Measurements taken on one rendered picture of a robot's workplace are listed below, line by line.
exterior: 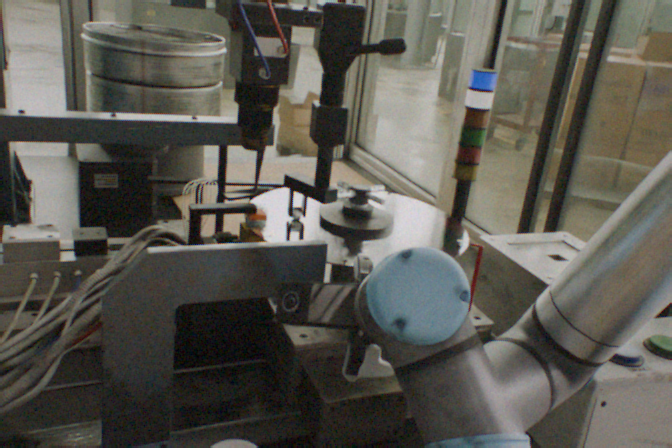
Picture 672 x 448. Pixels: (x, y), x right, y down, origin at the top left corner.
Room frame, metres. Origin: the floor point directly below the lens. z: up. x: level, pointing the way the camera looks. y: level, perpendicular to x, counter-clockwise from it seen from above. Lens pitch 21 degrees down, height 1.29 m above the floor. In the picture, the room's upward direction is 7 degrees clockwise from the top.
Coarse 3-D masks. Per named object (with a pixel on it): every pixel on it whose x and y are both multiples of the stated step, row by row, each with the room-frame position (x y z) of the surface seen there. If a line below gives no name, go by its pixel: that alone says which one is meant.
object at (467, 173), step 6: (456, 162) 1.16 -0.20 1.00; (456, 168) 1.16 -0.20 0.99; (462, 168) 1.15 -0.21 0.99; (468, 168) 1.15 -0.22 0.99; (474, 168) 1.15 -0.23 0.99; (456, 174) 1.16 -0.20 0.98; (462, 174) 1.15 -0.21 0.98; (468, 174) 1.15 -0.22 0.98; (474, 174) 1.15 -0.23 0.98; (462, 180) 1.15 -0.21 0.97; (468, 180) 1.15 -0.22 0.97; (474, 180) 1.16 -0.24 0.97
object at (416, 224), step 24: (288, 192) 1.02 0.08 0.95; (384, 192) 1.09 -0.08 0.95; (288, 216) 0.92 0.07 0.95; (312, 216) 0.93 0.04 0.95; (408, 216) 0.98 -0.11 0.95; (432, 216) 0.99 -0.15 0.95; (264, 240) 0.82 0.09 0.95; (288, 240) 0.83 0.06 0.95; (336, 240) 0.85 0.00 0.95; (360, 240) 0.86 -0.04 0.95; (384, 240) 0.87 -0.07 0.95; (408, 240) 0.88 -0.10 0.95; (432, 240) 0.89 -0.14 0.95; (456, 240) 0.90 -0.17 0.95; (336, 264) 0.77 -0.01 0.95
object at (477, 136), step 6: (462, 126) 1.16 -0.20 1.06; (462, 132) 1.16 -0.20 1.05; (468, 132) 1.15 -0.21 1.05; (474, 132) 1.15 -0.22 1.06; (480, 132) 1.15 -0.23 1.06; (462, 138) 1.16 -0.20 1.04; (468, 138) 1.15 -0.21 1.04; (474, 138) 1.15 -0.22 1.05; (480, 138) 1.15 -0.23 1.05; (468, 144) 1.15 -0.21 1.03; (474, 144) 1.15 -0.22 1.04; (480, 144) 1.15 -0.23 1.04
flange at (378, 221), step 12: (336, 204) 0.97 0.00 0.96; (348, 204) 0.93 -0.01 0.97; (372, 204) 0.94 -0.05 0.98; (324, 216) 0.91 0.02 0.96; (336, 216) 0.91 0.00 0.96; (348, 216) 0.91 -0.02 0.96; (360, 216) 0.91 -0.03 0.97; (372, 216) 0.93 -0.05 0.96; (384, 216) 0.94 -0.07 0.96; (336, 228) 0.89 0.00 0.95; (348, 228) 0.88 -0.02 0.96; (360, 228) 0.88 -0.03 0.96; (372, 228) 0.88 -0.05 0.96; (384, 228) 0.89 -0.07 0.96
